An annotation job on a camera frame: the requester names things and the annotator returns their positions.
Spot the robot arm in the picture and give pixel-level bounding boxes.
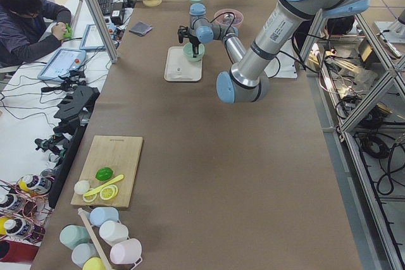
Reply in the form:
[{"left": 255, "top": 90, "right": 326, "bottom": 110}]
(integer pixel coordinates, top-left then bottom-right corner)
[{"left": 178, "top": 0, "right": 370, "bottom": 103}]

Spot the green bowl on tray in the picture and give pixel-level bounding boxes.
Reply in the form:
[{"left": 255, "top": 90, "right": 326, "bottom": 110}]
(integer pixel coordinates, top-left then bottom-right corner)
[{"left": 182, "top": 43, "right": 205, "bottom": 63}]

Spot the aluminium frame post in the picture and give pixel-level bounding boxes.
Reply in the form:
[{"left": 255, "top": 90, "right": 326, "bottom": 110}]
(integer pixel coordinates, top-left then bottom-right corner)
[{"left": 85, "top": 0, "right": 118, "bottom": 64}]

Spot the wooden cutting board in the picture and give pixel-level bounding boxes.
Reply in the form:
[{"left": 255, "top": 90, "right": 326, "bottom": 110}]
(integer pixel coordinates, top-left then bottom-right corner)
[{"left": 71, "top": 135, "right": 143, "bottom": 209}]

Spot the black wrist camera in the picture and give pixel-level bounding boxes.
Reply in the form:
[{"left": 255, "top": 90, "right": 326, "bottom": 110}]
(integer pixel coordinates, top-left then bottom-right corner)
[{"left": 177, "top": 25, "right": 189, "bottom": 44}]

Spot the wooden cup rack rod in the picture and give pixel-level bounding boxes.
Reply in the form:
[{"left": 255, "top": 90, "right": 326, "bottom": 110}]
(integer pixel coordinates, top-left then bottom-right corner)
[{"left": 77, "top": 208, "right": 113, "bottom": 270}]

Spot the green cup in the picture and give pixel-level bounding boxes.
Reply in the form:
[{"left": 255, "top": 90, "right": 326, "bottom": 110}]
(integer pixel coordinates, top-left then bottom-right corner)
[{"left": 59, "top": 224, "right": 90, "bottom": 250}]

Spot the yellow cup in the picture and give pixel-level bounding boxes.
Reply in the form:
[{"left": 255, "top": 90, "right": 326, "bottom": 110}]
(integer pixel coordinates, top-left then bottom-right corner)
[{"left": 82, "top": 257, "right": 106, "bottom": 270}]

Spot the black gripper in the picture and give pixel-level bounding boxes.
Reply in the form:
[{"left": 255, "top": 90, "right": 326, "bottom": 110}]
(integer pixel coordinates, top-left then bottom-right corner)
[{"left": 184, "top": 27, "right": 201, "bottom": 58}]

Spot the white cup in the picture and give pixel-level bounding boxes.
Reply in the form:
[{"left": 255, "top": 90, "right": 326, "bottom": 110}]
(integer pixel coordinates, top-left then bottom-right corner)
[{"left": 99, "top": 220, "right": 129, "bottom": 246}]

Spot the white garlic bulb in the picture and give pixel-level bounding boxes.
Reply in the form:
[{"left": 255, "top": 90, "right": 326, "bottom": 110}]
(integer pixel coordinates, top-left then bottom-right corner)
[{"left": 74, "top": 180, "right": 90, "bottom": 195}]

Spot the green lime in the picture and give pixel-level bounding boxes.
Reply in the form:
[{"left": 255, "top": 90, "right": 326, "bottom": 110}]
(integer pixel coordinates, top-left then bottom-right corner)
[{"left": 95, "top": 167, "right": 113, "bottom": 181}]

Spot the light blue cup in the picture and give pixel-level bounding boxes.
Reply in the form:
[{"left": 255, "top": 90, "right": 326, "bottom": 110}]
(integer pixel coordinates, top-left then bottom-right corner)
[{"left": 89, "top": 207, "right": 119, "bottom": 227}]

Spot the person in dark jacket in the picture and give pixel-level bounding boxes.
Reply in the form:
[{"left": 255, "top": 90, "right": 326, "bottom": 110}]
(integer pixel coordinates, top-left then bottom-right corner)
[{"left": 1, "top": 0, "right": 72, "bottom": 68}]

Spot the grey blue cup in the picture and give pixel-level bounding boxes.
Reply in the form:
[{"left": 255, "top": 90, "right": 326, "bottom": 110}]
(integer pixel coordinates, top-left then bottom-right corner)
[{"left": 71, "top": 243, "right": 98, "bottom": 267}]

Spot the lemon slice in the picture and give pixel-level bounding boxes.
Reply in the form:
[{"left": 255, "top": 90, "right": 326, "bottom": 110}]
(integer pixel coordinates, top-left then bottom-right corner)
[
  {"left": 99, "top": 184, "right": 118, "bottom": 200},
  {"left": 82, "top": 193, "right": 97, "bottom": 203}
]

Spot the yellow plastic knife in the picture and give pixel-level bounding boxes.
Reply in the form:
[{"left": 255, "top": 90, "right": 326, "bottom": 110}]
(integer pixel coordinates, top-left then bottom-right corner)
[{"left": 83, "top": 174, "right": 125, "bottom": 197}]

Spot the cream rabbit print tray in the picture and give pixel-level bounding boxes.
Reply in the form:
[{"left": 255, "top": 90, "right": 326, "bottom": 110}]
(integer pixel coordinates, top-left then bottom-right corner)
[{"left": 164, "top": 46, "right": 203, "bottom": 82}]

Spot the pink cup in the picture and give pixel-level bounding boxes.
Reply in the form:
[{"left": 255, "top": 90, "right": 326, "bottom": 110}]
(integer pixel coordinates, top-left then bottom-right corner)
[{"left": 109, "top": 238, "right": 142, "bottom": 265}]

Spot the pink bowl with ice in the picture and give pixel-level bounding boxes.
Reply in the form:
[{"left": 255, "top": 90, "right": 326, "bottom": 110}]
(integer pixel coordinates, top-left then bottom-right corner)
[{"left": 213, "top": 9, "right": 244, "bottom": 28}]

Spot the grey folded cloth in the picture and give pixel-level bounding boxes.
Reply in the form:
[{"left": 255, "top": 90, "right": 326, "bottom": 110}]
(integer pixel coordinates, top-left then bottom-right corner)
[{"left": 129, "top": 21, "right": 153, "bottom": 37}]

